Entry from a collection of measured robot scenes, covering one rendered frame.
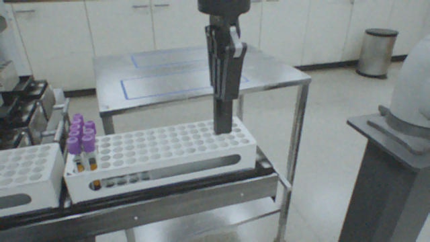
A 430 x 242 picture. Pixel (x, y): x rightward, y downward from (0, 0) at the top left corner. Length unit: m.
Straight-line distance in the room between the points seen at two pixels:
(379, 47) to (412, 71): 2.61
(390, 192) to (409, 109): 0.24
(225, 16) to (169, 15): 2.37
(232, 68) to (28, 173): 0.33
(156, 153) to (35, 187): 0.17
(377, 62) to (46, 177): 3.31
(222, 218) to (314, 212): 0.63
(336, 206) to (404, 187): 0.79
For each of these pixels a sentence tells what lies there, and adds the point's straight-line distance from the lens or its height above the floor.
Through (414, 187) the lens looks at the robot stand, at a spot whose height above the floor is 0.59.
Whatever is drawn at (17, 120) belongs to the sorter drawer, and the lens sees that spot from 0.79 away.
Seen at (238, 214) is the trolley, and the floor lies 0.28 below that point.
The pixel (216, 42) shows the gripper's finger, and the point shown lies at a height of 1.03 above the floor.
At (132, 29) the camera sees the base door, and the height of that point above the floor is 0.57.
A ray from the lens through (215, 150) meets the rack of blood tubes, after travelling 0.48.
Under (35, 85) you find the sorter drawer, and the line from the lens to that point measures 0.98.
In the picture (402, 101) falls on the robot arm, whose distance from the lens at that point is 0.91.
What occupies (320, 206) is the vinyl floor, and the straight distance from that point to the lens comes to 1.70.
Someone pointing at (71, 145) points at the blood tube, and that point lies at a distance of 0.45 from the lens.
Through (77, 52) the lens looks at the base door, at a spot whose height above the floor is 0.41.
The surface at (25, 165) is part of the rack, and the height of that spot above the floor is 0.86.
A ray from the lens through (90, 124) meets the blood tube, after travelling 0.48.
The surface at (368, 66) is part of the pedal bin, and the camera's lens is 3.54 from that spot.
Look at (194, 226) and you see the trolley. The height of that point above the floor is 0.28.
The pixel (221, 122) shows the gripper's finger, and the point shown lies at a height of 0.89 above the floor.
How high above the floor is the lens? 1.14
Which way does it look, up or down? 29 degrees down
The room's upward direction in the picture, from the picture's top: straight up
